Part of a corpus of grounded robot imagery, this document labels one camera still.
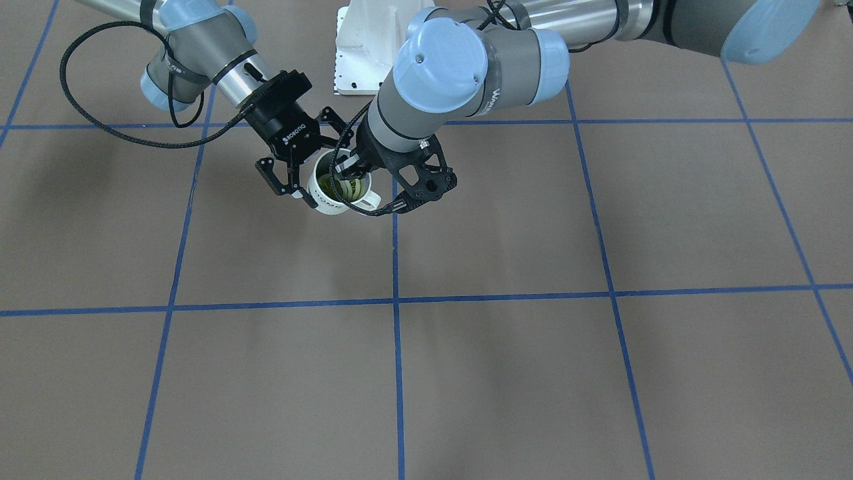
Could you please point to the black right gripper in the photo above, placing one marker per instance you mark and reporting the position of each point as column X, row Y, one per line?
column 284, row 126

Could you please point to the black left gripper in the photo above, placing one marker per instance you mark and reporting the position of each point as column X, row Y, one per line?
column 374, row 152

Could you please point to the yellow green lemon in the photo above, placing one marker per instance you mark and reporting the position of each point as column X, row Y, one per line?
column 350, row 191

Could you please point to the white mug grey inside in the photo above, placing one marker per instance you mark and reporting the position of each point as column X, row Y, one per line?
column 370, row 202

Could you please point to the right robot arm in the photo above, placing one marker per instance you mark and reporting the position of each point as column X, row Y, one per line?
column 204, row 43

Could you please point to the brown paper table cover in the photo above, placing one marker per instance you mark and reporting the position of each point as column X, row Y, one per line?
column 647, row 276

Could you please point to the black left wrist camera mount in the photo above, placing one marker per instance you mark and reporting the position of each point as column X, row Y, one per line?
column 426, row 176

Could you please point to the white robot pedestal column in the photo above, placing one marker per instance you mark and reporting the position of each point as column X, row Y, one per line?
column 368, row 36

